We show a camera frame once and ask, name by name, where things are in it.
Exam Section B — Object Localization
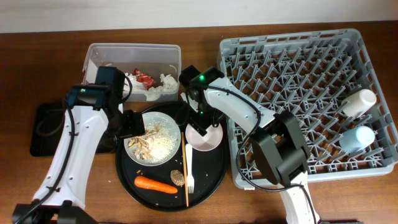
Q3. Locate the pink plastic bowl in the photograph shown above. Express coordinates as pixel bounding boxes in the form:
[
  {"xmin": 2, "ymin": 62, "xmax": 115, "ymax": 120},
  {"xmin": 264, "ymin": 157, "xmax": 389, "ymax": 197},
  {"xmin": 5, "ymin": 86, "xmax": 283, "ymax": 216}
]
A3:
[{"xmin": 185, "ymin": 124, "xmax": 223, "ymax": 152}]

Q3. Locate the white napkin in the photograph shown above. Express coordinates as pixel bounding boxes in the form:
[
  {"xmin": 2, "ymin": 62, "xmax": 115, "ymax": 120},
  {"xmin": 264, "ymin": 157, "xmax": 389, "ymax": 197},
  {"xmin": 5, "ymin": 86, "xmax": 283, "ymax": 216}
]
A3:
[{"xmin": 124, "ymin": 73, "xmax": 146, "ymax": 93}]

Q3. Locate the red snack wrapper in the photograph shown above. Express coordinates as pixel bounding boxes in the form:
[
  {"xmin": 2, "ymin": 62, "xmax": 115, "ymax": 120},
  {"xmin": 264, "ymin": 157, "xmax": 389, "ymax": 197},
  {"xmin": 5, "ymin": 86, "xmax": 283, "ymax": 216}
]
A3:
[{"xmin": 133, "ymin": 68, "xmax": 155, "ymax": 90}]

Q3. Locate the white plastic cup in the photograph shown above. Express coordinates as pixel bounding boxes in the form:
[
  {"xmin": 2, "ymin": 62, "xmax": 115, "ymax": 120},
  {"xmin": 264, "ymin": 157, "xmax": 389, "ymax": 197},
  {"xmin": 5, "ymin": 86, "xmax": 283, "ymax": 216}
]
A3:
[{"xmin": 342, "ymin": 89, "xmax": 376, "ymax": 118}]

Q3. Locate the light blue plastic cup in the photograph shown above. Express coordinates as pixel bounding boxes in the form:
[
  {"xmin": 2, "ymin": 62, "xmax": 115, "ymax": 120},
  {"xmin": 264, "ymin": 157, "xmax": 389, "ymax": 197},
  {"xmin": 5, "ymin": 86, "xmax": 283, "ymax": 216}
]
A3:
[{"xmin": 339, "ymin": 126, "xmax": 376, "ymax": 153}]

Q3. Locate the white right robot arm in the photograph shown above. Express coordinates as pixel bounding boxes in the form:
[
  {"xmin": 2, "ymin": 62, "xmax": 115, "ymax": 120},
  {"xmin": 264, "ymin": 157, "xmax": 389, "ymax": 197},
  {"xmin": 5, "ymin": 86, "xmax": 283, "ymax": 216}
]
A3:
[{"xmin": 178, "ymin": 65, "xmax": 320, "ymax": 223}]

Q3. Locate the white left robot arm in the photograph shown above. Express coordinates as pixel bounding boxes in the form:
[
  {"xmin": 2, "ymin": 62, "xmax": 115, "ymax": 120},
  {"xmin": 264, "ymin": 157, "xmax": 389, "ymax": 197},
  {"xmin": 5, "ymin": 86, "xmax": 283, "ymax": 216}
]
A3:
[{"xmin": 12, "ymin": 85, "xmax": 145, "ymax": 223}]

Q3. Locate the clear plastic waste bin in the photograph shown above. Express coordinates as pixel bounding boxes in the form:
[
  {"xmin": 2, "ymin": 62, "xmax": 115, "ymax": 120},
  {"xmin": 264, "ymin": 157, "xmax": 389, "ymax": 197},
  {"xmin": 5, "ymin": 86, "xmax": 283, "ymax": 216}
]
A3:
[{"xmin": 82, "ymin": 43, "xmax": 182, "ymax": 87}]

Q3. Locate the grey plastic dishwasher rack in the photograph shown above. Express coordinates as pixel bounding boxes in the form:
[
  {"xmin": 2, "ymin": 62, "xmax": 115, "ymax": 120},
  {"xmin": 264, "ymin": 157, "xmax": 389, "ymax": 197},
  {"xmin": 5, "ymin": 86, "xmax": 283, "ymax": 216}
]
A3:
[{"xmin": 217, "ymin": 29, "xmax": 397, "ymax": 182}]

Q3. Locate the grey bowl with food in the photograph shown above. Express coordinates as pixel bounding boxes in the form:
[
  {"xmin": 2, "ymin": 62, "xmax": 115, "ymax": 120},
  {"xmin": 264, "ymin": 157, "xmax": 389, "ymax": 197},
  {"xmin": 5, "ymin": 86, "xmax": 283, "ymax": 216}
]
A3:
[{"xmin": 124, "ymin": 111, "xmax": 181, "ymax": 166}]

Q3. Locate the white plastic fork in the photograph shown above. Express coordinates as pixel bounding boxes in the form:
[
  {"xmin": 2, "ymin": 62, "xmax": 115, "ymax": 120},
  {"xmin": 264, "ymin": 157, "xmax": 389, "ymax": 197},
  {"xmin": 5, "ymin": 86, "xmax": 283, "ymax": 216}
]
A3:
[{"xmin": 185, "ymin": 144, "xmax": 195, "ymax": 194}]

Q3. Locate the crumpled white tissue in bin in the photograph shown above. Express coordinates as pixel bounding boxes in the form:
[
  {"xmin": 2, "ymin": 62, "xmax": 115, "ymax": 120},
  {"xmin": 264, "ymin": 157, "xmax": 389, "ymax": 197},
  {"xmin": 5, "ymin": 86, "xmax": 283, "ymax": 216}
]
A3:
[{"xmin": 146, "ymin": 73, "xmax": 177, "ymax": 101}]

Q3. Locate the orange carrot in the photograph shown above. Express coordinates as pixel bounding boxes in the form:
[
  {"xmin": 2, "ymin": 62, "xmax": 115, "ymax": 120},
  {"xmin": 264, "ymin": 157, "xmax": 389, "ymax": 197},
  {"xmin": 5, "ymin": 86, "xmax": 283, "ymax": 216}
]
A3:
[{"xmin": 134, "ymin": 176, "xmax": 178, "ymax": 194}]

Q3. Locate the round black tray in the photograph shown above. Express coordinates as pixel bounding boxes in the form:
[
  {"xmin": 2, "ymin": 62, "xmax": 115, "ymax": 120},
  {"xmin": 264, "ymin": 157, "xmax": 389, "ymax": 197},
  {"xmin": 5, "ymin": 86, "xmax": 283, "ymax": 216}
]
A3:
[{"xmin": 115, "ymin": 101, "xmax": 228, "ymax": 212}]

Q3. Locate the wooden chopstick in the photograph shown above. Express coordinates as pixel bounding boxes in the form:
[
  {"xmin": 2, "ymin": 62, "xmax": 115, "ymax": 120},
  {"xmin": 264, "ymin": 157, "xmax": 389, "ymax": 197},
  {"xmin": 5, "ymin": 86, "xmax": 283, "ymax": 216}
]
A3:
[{"xmin": 181, "ymin": 132, "xmax": 189, "ymax": 208}]

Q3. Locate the rectangular black tray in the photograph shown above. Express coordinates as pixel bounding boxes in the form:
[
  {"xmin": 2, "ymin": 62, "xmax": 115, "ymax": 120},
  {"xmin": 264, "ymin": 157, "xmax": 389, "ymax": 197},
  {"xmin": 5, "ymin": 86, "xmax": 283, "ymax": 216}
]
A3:
[{"xmin": 30, "ymin": 103, "xmax": 119, "ymax": 158}]

